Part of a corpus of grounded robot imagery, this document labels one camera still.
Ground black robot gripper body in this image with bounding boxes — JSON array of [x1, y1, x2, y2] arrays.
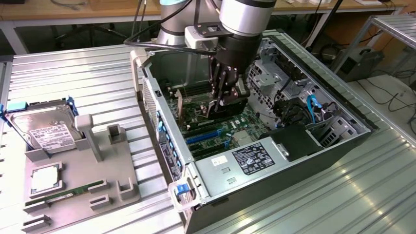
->
[[210, 33, 263, 98]]

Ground graphics card with metal bracket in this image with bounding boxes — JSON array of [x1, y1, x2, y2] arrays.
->
[[176, 90, 250, 130]]

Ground empty black RAM slots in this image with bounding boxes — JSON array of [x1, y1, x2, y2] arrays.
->
[[167, 82, 212, 98]]

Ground metal disk bay cage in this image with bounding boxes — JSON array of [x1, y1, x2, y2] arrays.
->
[[246, 39, 315, 124]]

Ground green motherboard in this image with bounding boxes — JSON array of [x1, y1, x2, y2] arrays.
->
[[164, 79, 263, 159]]

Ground installed black RAM sticks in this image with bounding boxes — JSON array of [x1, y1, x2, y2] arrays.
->
[[183, 117, 235, 131]]

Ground gold chipset heat sink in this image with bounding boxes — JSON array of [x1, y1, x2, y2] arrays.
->
[[232, 131, 255, 144]]

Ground blue expansion slot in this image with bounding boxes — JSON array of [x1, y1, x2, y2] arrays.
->
[[184, 131, 220, 145]]

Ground black expansion slot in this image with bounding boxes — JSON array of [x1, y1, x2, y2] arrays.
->
[[190, 142, 230, 158]]

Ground black fan shroud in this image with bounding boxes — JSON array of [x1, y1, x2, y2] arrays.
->
[[259, 125, 323, 162]]

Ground grey power supply unit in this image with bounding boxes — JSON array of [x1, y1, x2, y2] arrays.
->
[[194, 136, 291, 198]]

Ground open grey PC case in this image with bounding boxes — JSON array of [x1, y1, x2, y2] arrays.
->
[[130, 28, 380, 234]]

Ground black box on floor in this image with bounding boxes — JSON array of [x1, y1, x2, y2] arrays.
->
[[339, 48, 386, 83]]

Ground black chair base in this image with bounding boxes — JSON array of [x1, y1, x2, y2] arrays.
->
[[54, 23, 131, 46]]

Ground grey parts rack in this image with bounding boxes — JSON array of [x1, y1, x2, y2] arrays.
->
[[20, 114, 142, 233]]

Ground silver hard disk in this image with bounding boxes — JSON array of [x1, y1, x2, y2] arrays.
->
[[11, 106, 86, 154]]

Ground hard disk drive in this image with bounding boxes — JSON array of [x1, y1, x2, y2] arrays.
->
[[0, 96, 80, 150]]

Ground green RAM stick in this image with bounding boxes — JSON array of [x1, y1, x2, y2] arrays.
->
[[26, 180, 106, 206]]

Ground silver CPU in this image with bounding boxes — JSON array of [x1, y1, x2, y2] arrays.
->
[[31, 166, 62, 194]]

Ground blue wire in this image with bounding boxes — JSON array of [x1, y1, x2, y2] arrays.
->
[[306, 94, 322, 128]]

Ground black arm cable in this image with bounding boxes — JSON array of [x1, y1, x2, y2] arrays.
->
[[123, 0, 218, 56]]

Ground wooden desk with white frame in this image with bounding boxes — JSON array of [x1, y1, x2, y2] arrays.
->
[[0, 0, 410, 56]]

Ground metal slat frame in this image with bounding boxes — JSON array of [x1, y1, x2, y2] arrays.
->
[[334, 15, 416, 74]]

